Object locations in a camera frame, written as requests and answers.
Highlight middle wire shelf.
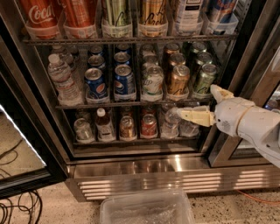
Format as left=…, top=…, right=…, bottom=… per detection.
left=55, top=98, right=213, bottom=109

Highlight top wire shelf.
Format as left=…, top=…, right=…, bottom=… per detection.
left=22, top=33, right=238, bottom=46

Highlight red can bottom shelf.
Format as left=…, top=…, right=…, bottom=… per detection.
left=141, top=114, right=158, bottom=138

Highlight orange soda can top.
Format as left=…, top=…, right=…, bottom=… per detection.
left=61, top=0, right=98, bottom=39

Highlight front left Pepsi can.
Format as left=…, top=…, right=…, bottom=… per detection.
left=84, top=68, right=108, bottom=99

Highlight blue Red Bull can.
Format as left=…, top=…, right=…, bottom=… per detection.
left=207, top=0, right=237, bottom=35

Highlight water bottle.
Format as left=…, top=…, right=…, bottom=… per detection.
left=179, top=120, right=200, bottom=137
left=161, top=107, right=181, bottom=139

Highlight silver can bottom left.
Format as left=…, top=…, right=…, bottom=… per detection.
left=73, top=118, right=95, bottom=143

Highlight gold soda can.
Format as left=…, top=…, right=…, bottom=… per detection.
left=164, top=43, right=180, bottom=58
left=167, top=65, right=190, bottom=95
left=168, top=52, right=186, bottom=67

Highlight front gold soda can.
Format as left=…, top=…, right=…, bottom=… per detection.
left=167, top=65, right=190, bottom=95

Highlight black floor cables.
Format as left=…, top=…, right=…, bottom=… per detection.
left=0, top=136, right=44, bottom=224

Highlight clear plastic bin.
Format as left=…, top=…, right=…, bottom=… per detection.
left=100, top=189, right=195, bottom=224

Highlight rear gold soda can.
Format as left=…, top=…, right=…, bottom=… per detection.
left=164, top=43, right=180, bottom=58

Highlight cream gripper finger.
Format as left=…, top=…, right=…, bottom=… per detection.
left=177, top=106, right=215, bottom=127
left=210, top=84, right=234, bottom=103

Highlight middle left Pepsi can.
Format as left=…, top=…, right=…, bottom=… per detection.
left=87, top=55, right=106, bottom=70

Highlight open glass fridge door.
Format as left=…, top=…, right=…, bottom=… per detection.
left=0, top=19, right=67, bottom=200

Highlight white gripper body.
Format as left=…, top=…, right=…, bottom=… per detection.
left=214, top=97, right=255, bottom=137

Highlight green tall can top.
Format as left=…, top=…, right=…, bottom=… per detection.
left=101, top=0, right=132, bottom=38

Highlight front water bottle middle shelf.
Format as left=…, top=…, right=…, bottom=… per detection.
left=47, top=53, right=83, bottom=106

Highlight middle right Pepsi can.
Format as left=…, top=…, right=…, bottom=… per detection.
left=114, top=52, right=131, bottom=66

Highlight front white 7up can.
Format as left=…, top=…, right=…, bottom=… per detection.
left=143, top=65, right=164, bottom=95

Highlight orange floor cable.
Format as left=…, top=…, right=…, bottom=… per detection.
left=236, top=189, right=280, bottom=206

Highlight gold can bottom shelf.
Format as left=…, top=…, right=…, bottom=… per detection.
left=119, top=115, right=137, bottom=141

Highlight steel fridge vent grille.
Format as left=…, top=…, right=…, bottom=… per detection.
left=66, top=155, right=280, bottom=202

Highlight front right Pepsi can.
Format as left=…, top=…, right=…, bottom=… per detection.
left=115, top=64, right=135, bottom=95

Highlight left water bottle bottom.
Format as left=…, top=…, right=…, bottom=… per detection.
left=161, top=107, right=181, bottom=139

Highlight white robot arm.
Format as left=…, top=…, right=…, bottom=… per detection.
left=176, top=84, right=280, bottom=167

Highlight wire shelf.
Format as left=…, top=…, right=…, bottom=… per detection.
left=55, top=98, right=213, bottom=109
left=22, top=33, right=238, bottom=46

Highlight gold tall can top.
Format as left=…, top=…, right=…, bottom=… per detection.
left=137, top=0, right=168, bottom=38

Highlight middle white 7up can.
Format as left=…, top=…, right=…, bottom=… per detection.
left=142, top=54, right=158, bottom=69

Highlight green soda can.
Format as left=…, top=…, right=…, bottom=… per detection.
left=190, top=41, right=207, bottom=55
left=192, top=52, right=213, bottom=73
left=193, top=64, right=217, bottom=94

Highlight brown tea bottle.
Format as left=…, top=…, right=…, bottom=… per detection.
left=95, top=108, right=116, bottom=142

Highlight right water bottle bottom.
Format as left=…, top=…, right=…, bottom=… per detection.
left=179, top=120, right=200, bottom=137

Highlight pepsi can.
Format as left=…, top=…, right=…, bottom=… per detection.
left=87, top=55, right=106, bottom=70
left=84, top=68, right=108, bottom=99
left=115, top=64, right=135, bottom=95
left=114, top=52, right=131, bottom=66

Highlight white 7up can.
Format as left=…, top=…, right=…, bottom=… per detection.
left=143, top=65, right=164, bottom=95
left=142, top=54, right=158, bottom=69

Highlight middle gold soda can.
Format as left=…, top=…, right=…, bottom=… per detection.
left=168, top=52, right=186, bottom=67

